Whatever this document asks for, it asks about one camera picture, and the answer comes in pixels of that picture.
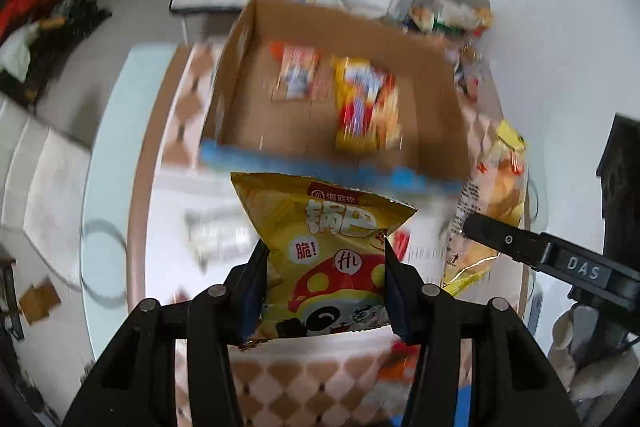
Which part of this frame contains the large yellow chip bag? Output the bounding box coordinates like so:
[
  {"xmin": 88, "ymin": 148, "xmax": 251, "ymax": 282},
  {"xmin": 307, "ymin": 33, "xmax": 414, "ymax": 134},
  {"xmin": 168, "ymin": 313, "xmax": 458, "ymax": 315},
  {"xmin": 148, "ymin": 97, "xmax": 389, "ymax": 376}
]
[{"xmin": 442, "ymin": 119, "xmax": 531, "ymax": 298}]

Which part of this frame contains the white diamond-border table mat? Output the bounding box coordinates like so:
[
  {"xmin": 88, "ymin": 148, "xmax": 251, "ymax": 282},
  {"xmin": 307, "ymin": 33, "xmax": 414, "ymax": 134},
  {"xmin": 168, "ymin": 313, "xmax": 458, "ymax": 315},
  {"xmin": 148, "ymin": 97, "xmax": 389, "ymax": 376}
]
[{"xmin": 127, "ymin": 42, "xmax": 535, "ymax": 427}]

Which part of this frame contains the orange snack packet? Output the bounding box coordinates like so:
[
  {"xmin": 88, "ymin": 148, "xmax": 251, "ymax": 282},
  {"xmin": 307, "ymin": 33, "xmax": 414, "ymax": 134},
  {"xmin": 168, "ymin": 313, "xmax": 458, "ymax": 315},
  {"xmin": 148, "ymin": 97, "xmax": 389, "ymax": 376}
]
[{"xmin": 379, "ymin": 341, "xmax": 422, "ymax": 384}]

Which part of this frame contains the small colourful snack packet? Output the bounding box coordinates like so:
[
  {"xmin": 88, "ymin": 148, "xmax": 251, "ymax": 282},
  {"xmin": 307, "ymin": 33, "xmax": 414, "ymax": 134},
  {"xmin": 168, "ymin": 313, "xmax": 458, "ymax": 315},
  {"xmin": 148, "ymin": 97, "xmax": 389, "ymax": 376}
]
[{"xmin": 451, "ymin": 46, "xmax": 490, "ymax": 100}]

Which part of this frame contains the pile of colourful snack packets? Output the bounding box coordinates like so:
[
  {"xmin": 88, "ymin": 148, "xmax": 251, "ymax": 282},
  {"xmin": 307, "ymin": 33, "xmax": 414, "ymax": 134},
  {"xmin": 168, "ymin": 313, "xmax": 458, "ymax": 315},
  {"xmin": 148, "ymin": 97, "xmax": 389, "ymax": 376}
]
[{"xmin": 404, "ymin": 0, "xmax": 494, "ymax": 42}]

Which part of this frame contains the yellow and red snack packet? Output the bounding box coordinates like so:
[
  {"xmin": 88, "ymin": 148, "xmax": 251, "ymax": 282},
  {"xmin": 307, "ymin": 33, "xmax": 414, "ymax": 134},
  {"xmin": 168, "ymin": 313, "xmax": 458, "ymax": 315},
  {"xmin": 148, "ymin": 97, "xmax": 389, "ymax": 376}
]
[{"xmin": 331, "ymin": 56, "xmax": 404, "ymax": 152}]

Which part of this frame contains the person's right hand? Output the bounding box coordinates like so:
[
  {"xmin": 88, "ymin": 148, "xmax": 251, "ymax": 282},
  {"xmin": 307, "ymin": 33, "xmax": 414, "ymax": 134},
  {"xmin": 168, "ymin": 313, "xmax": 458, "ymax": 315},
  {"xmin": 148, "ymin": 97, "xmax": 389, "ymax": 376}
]
[{"xmin": 546, "ymin": 306, "xmax": 640, "ymax": 414}]

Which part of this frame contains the red and white snack packet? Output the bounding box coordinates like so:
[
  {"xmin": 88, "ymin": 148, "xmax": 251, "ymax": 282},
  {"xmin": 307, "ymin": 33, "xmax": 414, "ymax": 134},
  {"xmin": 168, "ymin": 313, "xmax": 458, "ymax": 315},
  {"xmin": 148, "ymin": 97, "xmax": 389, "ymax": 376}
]
[{"xmin": 271, "ymin": 43, "xmax": 332, "ymax": 102}]

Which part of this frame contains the yellow mushroom print snack bag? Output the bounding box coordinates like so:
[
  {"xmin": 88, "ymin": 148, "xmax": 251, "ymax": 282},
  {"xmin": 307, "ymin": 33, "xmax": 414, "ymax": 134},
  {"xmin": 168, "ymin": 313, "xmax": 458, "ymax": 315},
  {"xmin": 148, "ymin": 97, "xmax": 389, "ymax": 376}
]
[{"xmin": 230, "ymin": 172, "xmax": 418, "ymax": 350}]

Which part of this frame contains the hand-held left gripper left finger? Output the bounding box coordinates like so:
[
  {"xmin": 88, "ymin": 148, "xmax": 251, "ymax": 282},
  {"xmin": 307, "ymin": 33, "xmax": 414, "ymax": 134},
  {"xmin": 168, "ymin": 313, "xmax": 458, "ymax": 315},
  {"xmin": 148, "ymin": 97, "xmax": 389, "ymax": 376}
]
[{"xmin": 61, "ymin": 241, "xmax": 273, "ymax": 427}]

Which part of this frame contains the printed cardboard box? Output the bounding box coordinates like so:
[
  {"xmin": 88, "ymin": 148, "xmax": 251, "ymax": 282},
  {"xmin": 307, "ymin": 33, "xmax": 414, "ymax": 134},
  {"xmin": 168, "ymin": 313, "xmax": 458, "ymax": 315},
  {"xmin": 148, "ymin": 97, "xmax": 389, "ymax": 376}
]
[{"xmin": 200, "ymin": 0, "xmax": 471, "ymax": 200}]

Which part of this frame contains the white plastic bag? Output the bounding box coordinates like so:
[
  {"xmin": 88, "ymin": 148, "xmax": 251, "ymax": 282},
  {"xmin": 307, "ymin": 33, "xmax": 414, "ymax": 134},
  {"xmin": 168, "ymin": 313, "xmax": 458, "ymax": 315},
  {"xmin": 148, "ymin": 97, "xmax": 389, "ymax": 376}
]
[{"xmin": 0, "ymin": 24, "xmax": 42, "ymax": 82}]

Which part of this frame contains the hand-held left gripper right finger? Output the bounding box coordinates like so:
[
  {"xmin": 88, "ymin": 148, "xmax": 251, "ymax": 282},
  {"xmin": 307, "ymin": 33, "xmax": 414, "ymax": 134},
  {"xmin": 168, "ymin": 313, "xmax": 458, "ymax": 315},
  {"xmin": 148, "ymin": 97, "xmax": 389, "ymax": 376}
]
[{"xmin": 382, "ymin": 239, "xmax": 583, "ymax": 427}]

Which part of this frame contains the brown cardboard piece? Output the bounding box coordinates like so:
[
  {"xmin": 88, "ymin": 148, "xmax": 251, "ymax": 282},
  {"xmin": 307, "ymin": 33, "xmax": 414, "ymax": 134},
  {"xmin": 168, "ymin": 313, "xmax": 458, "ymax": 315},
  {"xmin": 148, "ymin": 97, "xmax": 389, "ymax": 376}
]
[{"xmin": 19, "ymin": 278, "xmax": 64, "ymax": 326}]

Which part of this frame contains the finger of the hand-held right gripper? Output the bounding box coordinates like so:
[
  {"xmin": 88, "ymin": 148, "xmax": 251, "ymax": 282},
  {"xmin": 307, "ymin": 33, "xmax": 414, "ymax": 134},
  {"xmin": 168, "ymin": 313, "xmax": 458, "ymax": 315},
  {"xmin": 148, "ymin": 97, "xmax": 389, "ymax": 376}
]
[{"xmin": 462, "ymin": 213, "xmax": 557, "ymax": 272}]

